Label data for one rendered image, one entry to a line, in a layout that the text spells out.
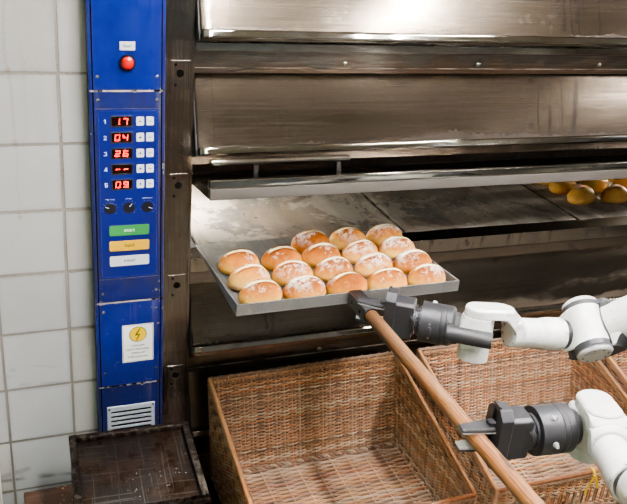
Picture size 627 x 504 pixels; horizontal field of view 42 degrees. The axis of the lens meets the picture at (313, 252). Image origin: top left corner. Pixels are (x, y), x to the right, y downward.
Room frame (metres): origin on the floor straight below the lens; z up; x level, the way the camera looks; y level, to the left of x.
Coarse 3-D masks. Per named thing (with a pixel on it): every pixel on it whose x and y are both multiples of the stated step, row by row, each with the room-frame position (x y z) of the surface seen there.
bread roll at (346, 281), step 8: (344, 272) 1.67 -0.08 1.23; (352, 272) 1.67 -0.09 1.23; (336, 280) 1.65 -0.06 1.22; (344, 280) 1.65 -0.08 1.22; (352, 280) 1.65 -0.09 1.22; (360, 280) 1.66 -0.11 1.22; (328, 288) 1.64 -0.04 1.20; (336, 288) 1.64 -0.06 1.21; (344, 288) 1.64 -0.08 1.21; (352, 288) 1.64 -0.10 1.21; (360, 288) 1.65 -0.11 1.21
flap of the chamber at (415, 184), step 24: (288, 168) 1.92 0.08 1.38; (312, 168) 1.93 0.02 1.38; (360, 168) 1.95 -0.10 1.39; (384, 168) 1.96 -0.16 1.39; (408, 168) 1.98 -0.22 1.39; (432, 168) 1.99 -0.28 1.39; (216, 192) 1.65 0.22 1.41; (240, 192) 1.67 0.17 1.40; (264, 192) 1.69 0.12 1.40; (288, 192) 1.71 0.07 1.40; (312, 192) 1.73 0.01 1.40; (336, 192) 1.75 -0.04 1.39; (360, 192) 1.78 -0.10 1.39
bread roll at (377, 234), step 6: (372, 228) 1.96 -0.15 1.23; (378, 228) 1.95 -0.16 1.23; (384, 228) 1.95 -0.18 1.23; (390, 228) 1.96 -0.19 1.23; (396, 228) 1.97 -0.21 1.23; (372, 234) 1.94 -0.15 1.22; (378, 234) 1.94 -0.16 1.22; (384, 234) 1.94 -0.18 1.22; (390, 234) 1.95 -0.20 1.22; (396, 234) 1.95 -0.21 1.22; (372, 240) 1.94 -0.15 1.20; (378, 240) 1.93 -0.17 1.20; (378, 246) 1.94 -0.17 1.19
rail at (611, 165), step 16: (272, 176) 1.72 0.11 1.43; (288, 176) 1.72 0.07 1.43; (304, 176) 1.73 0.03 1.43; (320, 176) 1.75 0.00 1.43; (336, 176) 1.76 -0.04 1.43; (352, 176) 1.77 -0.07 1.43; (368, 176) 1.79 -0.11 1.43; (384, 176) 1.81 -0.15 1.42; (400, 176) 1.82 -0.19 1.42; (416, 176) 1.84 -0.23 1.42; (432, 176) 1.85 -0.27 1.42; (448, 176) 1.87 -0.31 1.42; (464, 176) 1.89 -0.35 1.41
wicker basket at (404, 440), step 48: (240, 384) 1.79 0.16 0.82; (336, 384) 1.88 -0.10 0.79; (384, 384) 1.94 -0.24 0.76; (240, 432) 1.75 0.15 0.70; (288, 432) 1.80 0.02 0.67; (336, 432) 1.85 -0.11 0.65; (384, 432) 1.91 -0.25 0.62; (432, 432) 1.75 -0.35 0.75; (240, 480) 1.48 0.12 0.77; (288, 480) 1.71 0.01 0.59; (336, 480) 1.72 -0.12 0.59; (384, 480) 1.75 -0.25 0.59; (432, 480) 1.71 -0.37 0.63
